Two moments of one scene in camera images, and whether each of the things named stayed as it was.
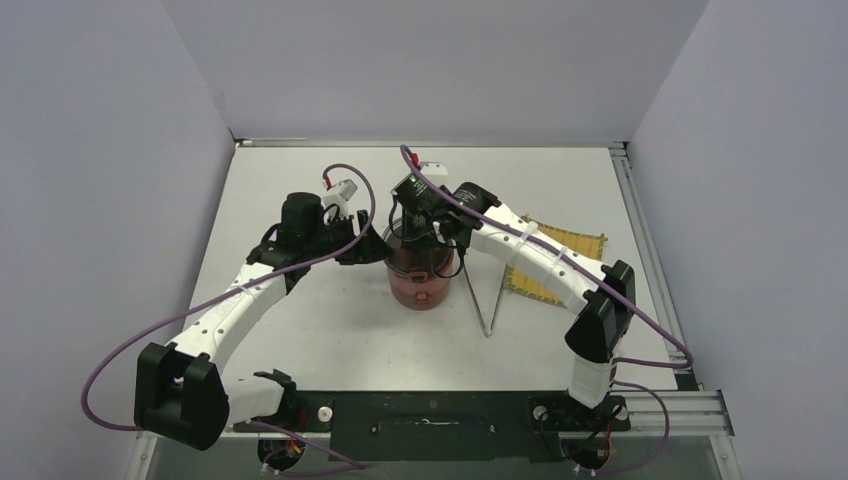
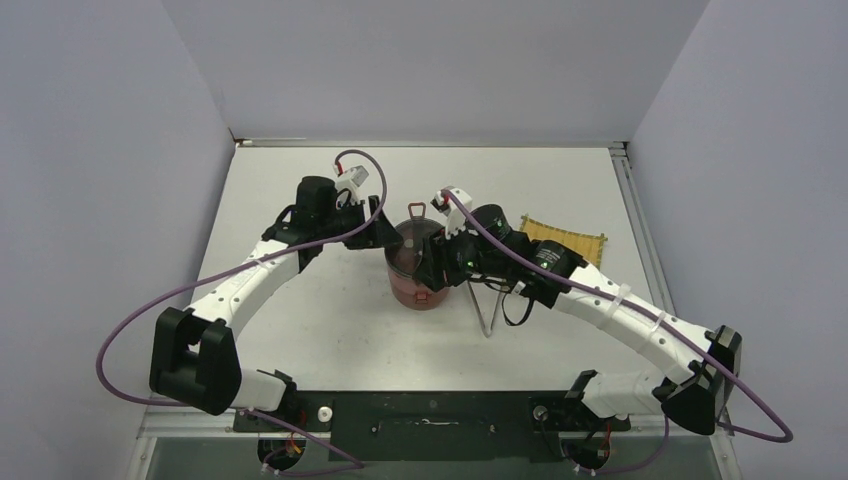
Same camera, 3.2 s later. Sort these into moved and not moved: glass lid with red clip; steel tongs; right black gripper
Moved: right black gripper
Not moved: glass lid with red clip; steel tongs
